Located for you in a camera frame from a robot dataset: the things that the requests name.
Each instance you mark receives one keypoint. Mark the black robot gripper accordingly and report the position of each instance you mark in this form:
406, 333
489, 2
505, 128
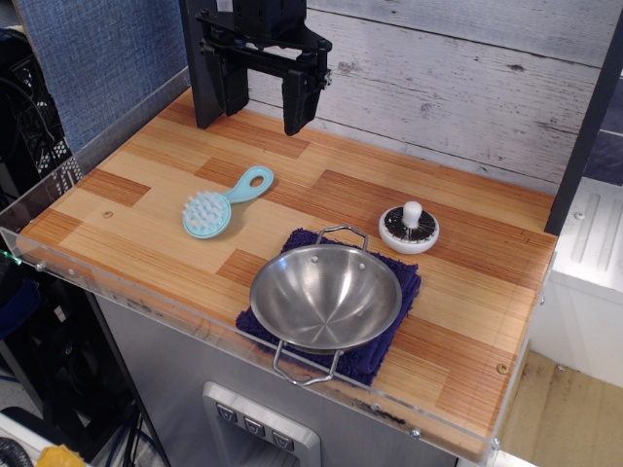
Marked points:
266, 24

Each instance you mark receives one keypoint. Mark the stainless steel two-handled bowl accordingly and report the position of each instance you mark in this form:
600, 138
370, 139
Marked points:
326, 298

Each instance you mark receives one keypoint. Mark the light blue scrub brush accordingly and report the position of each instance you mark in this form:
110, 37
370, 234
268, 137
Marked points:
207, 214

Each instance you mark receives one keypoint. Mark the blue fabric partition panel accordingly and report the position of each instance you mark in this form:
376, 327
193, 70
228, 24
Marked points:
109, 65

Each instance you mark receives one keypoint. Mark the white toy mushroom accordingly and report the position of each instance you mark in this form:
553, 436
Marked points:
408, 228

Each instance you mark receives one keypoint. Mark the black plastic crate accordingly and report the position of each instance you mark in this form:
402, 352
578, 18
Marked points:
33, 142

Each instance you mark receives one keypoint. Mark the purple folded towel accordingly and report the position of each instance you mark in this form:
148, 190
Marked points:
362, 363

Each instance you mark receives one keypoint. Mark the clear acrylic table guard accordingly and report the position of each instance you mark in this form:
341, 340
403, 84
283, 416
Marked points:
171, 300

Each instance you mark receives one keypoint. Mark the silver panel with buttons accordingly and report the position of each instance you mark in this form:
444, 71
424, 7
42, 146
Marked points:
249, 434

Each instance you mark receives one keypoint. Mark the yellow object at corner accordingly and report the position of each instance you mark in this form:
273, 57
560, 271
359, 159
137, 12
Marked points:
60, 456

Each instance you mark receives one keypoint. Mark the black vertical post left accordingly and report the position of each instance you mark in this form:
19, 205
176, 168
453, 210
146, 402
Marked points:
206, 103

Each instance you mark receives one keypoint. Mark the black vertical post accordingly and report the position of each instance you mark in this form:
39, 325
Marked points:
206, 103
587, 135

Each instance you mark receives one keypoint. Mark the black vertical post right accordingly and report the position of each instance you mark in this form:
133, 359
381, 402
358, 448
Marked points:
587, 135

